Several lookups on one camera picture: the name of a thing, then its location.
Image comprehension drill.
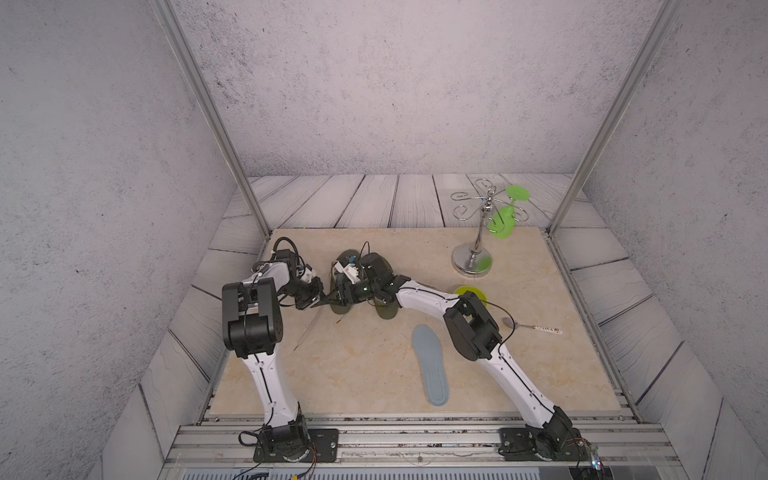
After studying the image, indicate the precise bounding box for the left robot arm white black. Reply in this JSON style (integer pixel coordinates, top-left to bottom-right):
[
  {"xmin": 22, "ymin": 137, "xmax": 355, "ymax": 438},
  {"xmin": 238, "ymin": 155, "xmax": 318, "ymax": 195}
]
[{"xmin": 222, "ymin": 236, "xmax": 324, "ymax": 462}]

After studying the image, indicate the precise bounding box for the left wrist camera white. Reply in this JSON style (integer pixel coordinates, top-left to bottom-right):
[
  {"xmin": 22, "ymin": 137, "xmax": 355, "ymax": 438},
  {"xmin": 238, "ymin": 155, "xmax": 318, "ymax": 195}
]
[{"xmin": 300, "ymin": 265, "xmax": 317, "ymax": 284}]

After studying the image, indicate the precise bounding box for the olive green shoe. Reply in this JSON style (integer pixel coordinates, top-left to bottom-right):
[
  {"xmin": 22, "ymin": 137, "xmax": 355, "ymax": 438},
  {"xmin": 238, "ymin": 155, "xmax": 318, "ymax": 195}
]
[
  {"xmin": 373, "ymin": 297, "xmax": 400, "ymax": 320},
  {"xmin": 329, "ymin": 249, "xmax": 361, "ymax": 315}
]

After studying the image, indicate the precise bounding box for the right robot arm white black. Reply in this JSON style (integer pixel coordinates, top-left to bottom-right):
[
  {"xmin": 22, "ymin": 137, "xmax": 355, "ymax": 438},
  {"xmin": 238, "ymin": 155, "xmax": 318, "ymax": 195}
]
[{"xmin": 330, "ymin": 250, "xmax": 586, "ymax": 460}]

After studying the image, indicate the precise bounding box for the right aluminium frame post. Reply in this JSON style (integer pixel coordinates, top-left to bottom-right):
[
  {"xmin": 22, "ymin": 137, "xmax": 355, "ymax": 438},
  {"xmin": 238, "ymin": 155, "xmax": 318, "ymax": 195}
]
[{"xmin": 546, "ymin": 0, "xmax": 683, "ymax": 238}]

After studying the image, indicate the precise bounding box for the aluminium frame post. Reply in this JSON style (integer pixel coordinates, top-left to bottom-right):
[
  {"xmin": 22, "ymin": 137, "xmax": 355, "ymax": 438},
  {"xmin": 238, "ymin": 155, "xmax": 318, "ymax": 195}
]
[
  {"xmin": 149, "ymin": 0, "xmax": 272, "ymax": 239},
  {"xmin": 546, "ymin": 0, "xmax": 683, "ymax": 238}
]

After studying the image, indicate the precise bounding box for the metal spoon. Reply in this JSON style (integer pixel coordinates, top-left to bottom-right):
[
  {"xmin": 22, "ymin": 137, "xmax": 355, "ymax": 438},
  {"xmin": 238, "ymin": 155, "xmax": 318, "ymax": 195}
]
[{"xmin": 502, "ymin": 316, "xmax": 563, "ymax": 335}]

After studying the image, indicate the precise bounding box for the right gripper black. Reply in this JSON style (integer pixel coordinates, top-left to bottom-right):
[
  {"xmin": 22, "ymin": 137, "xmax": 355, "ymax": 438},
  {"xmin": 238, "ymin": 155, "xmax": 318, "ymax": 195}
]
[{"xmin": 320, "ymin": 280, "xmax": 380, "ymax": 308}]

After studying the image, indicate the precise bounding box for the green plastic wine glass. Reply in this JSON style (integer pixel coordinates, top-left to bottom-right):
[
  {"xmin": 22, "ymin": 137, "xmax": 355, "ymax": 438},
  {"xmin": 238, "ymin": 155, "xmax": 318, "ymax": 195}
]
[{"xmin": 487, "ymin": 185, "xmax": 530, "ymax": 239}]

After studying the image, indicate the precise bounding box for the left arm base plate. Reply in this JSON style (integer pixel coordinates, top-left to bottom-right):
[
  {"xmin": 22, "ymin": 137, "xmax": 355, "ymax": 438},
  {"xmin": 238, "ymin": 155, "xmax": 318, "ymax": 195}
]
[{"xmin": 253, "ymin": 426, "xmax": 339, "ymax": 463}]

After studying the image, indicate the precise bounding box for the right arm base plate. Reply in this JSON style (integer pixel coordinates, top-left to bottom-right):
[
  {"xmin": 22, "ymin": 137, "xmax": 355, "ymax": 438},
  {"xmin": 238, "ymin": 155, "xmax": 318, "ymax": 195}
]
[{"xmin": 497, "ymin": 427, "xmax": 592, "ymax": 462}]

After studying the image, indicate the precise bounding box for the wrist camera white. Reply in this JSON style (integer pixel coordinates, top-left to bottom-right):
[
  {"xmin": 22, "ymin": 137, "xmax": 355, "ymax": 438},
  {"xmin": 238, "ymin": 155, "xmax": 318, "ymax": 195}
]
[
  {"xmin": 334, "ymin": 256, "xmax": 360, "ymax": 284},
  {"xmin": 300, "ymin": 265, "xmax": 317, "ymax": 284}
]

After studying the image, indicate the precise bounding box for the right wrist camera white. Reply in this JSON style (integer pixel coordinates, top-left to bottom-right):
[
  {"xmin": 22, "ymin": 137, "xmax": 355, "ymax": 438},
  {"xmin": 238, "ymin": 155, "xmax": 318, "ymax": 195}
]
[{"xmin": 334, "ymin": 256, "xmax": 360, "ymax": 284}]

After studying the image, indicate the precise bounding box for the grey-blue insole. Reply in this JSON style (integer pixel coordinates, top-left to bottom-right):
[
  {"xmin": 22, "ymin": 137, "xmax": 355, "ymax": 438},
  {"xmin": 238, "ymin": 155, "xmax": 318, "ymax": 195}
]
[{"xmin": 411, "ymin": 324, "xmax": 450, "ymax": 407}]

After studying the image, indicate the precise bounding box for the chrome cup holder stand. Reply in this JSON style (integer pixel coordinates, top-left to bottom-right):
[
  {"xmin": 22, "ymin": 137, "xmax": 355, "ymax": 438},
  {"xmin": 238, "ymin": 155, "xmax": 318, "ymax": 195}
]
[{"xmin": 450, "ymin": 178, "xmax": 505, "ymax": 277}]

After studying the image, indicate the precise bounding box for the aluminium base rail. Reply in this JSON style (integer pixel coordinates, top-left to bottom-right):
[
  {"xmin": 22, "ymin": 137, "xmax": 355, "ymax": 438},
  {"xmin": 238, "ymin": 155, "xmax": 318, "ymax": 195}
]
[{"xmin": 161, "ymin": 409, "xmax": 687, "ymax": 479}]

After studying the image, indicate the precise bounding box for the left aluminium frame post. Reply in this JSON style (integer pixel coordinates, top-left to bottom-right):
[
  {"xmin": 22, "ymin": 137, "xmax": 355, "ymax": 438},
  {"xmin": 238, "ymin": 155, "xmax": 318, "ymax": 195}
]
[{"xmin": 149, "ymin": 0, "xmax": 272, "ymax": 239}]

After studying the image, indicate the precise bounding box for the lime green bowl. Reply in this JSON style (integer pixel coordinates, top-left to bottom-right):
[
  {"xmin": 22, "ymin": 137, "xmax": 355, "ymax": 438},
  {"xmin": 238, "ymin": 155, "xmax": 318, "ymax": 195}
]
[{"xmin": 454, "ymin": 285, "xmax": 487, "ymax": 303}]

